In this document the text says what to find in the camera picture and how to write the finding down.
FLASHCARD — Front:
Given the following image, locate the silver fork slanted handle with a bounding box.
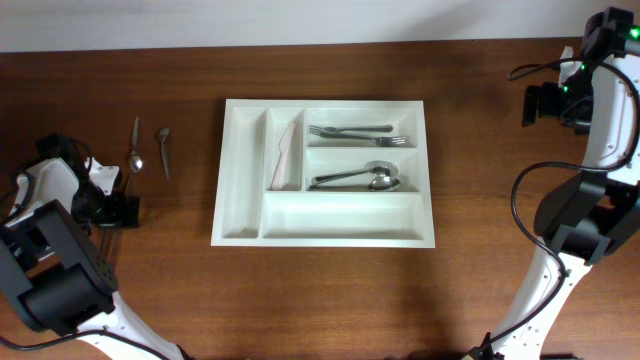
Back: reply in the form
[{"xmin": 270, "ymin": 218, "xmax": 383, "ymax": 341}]
[{"xmin": 318, "ymin": 132, "xmax": 409, "ymax": 147}]

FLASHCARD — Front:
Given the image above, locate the silver tablespoon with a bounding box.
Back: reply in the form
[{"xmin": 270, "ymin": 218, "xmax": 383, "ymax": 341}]
[
  {"xmin": 311, "ymin": 160, "xmax": 399, "ymax": 185},
  {"xmin": 309, "ymin": 176, "xmax": 401, "ymax": 192}
]

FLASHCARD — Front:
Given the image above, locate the white plastic knife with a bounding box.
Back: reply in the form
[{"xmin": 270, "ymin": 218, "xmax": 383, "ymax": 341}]
[{"xmin": 271, "ymin": 122, "xmax": 296, "ymax": 191}]

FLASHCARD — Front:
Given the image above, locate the silver fork with round handle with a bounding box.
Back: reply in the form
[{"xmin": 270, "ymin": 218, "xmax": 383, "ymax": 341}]
[{"xmin": 308, "ymin": 125, "xmax": 394, "ymax": 133}]

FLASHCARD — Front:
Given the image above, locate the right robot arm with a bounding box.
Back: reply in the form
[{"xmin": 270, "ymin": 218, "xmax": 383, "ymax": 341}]
[{"xmin": 466, "ymin": 7, "xmax": 639, "ymax": 359}]

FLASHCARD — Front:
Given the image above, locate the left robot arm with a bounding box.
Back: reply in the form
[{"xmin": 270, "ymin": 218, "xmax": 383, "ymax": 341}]
[{"xmin": 1, "ymin": 133, "xmax": 189, "ymax": 359}]

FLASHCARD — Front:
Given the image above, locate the small silver teaspoon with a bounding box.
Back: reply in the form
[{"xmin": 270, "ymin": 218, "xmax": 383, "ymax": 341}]
[{"xmin": 129, "ymin": 117, "xmax": 144, "ymax": 173}]

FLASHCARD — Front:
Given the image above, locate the small dark teaspoon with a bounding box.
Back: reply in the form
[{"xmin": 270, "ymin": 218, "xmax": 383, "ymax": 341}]
[{"xmin": 157, "ymin": 128, "xmax": 170, "ymax": 180}]

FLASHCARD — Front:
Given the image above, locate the white plastic cutlery tray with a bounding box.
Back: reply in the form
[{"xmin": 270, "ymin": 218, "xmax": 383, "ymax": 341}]
[{"xmin": 211, "ymin": 99, "xmax": 435, "ymax": 248}]

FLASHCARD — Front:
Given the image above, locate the right black cable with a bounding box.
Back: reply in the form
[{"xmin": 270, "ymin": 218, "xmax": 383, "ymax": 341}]
[{"xmin": 479, "ymin": 57, "xmax": 640, "ymax": 351}]

